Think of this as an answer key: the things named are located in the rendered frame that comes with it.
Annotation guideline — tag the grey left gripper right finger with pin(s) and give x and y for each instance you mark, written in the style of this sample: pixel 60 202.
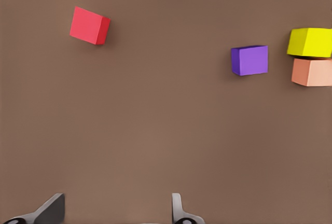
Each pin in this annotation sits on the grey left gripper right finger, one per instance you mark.
pixel 178 209

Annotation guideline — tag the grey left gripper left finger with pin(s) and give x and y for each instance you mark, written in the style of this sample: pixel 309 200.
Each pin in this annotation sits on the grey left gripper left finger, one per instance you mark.
pixel 49 209

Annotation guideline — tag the purple wooden cube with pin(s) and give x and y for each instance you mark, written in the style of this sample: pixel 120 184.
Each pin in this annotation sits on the purple wooden cube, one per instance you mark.
pixel 251 60

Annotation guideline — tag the red wooden cube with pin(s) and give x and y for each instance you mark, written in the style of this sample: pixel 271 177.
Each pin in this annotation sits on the red wooden cube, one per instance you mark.
pixel 86 25

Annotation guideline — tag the peach wooden cube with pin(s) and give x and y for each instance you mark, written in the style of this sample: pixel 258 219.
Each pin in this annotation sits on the peach wooden cube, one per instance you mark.
pixel 312 72

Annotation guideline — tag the yellow wooden cube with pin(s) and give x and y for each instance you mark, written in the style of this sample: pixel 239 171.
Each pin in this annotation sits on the yellow wooden cube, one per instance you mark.
pixel 310 42

